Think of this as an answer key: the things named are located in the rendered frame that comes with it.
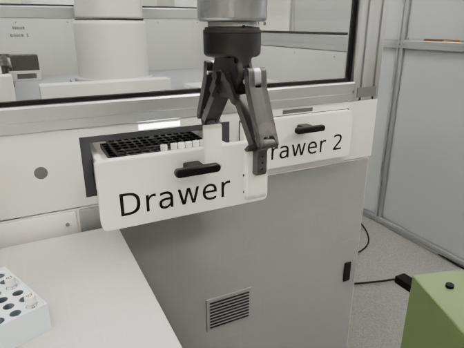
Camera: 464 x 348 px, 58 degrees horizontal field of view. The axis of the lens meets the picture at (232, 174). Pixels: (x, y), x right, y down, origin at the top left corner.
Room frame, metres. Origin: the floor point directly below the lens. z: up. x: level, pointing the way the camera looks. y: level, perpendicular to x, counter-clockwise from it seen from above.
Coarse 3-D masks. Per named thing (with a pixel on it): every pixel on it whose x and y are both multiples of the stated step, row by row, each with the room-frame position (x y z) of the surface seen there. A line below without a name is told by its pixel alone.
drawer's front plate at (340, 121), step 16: (320, 112) 0.94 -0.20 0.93; (336, 112) 0.94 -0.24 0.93; (352, 112) 0.96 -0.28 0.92; (240, 128) 0.84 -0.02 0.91; (288, 128) 0.88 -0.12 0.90; (336, 128) 0.94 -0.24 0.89; (288, 144) 0.88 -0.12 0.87; (272, 160) 0.86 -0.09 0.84; (288, 160) 0.88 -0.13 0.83; (304, 160) 0.90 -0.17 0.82
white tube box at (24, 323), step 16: (0, 272) 0.49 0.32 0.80; (0, 288) 0.46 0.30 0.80; (16, 288) 0.46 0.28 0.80; (0, 304) 0.42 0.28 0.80; (16, 304) 0.42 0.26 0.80; (0, 320) 0.40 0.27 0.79; (16, 320) 0.40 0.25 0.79; (32, 320) 0.41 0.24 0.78; (48, 320) 0.42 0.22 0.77; (0, 336) 0.38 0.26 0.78; (16, 336) 0.39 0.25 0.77; (32, 336) 0.41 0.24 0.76
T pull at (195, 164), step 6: (186, 162) 0.62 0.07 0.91; (192, 162) 0.62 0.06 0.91; (198, 162) 0.62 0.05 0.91; (216, 162) 0.62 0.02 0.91; (180, 168) 0.59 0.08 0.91; (186, 168) 0.59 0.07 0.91; (192, 168) 0.60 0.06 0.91; (198, 168) 0.60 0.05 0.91; (204, 168) 0.60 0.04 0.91; (210, 168) 0.61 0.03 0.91; (216, 168) 0.61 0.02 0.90; (174, 174) 0.59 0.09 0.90; (180, 174) 0.59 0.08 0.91; (186, 174) 0.59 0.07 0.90; (192, 174) 0.59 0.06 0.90; (198, 174) 0.60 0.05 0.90
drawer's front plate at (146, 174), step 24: (240, 144) 0.67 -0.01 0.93; (96, 168) 0.57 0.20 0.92; (120, 168) 0.58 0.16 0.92; (144, 168) 0.60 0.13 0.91; (168, 168) 0.62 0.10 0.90; (240, 168) 0.67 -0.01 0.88; (120, 192) 0.58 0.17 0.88; (144, 192) 0.60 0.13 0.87; (192, 192) 0.63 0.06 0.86; (216, 192) 0.65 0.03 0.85; (240, 192) 0.67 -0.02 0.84; (120, 216) 0.58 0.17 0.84; (144, 216) 0.60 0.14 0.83; (168, 216) 0.61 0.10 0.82
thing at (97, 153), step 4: (196, 132) 0.91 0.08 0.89; (200, 132) 0.89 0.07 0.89; (200, 136) 0.89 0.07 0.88; (92, 144) 0.79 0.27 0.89; (96, 144) 0.91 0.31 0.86; (92, 148) 0.76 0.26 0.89; (96, 148) 0.91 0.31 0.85; (100, 148) 0.91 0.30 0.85; (92, 152) 0.74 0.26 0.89; (96, 152) 0.74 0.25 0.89; (100, 152) 0.91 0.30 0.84; (92, 156) 0.73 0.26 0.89; (96, 156) 0.71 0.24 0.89; (100, 156) 0.71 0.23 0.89; (104, 156) 0.90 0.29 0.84; (92, 160) 0.74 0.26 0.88; (96, 160) 0.69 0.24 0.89
